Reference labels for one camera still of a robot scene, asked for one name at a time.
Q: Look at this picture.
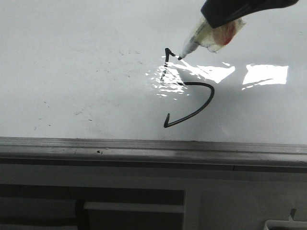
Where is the white taped whiteboard marker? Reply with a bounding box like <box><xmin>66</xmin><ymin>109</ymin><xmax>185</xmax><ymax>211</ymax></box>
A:
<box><xmin>178</xmin><ymin>18</ymin><xmax>246</xmax><ymax>60</ymax></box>

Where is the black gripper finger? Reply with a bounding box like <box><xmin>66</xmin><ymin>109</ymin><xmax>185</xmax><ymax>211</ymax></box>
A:
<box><xmin>201</xmin><ymin>0</ymin><xmax>297</xmax><ymax>28</ymax></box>

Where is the white whiteboard with metal frame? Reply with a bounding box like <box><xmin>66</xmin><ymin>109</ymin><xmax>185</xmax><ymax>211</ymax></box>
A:
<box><xmin>0</xmin><ymin>0</ymin><xmax>307</xmax><ymax>170</ymax></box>

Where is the white plastic marker tray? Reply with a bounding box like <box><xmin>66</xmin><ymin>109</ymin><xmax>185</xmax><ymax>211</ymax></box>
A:
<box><xmin>263</xmin><ymin>208</ymin><xmax>307</xmax><ymax>230</ymax></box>

